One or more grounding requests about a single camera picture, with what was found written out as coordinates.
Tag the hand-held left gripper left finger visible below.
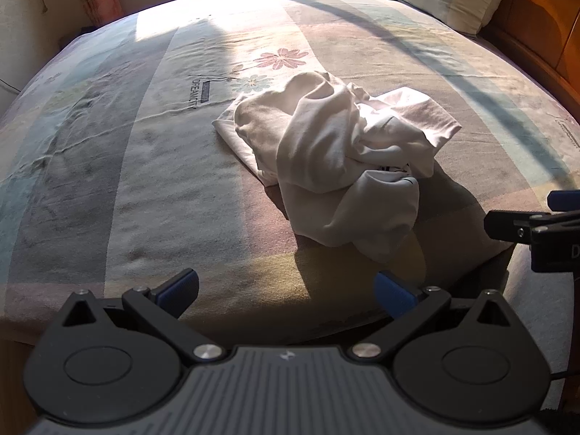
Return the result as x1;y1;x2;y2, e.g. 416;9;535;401
61;268;227;365

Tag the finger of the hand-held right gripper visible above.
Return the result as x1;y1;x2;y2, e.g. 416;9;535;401
484;208;554;243
547;190;580;212

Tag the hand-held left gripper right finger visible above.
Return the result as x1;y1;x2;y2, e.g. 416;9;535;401
349;270;515;365

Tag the white long-sleeved shirt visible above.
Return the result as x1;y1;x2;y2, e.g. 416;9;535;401
213;71;462;264

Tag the bed with pastel patterned sheet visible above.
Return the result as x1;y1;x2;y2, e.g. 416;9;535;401
0;0;580;418

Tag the wooden headboard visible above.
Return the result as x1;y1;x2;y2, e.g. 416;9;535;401
476;0;580;124

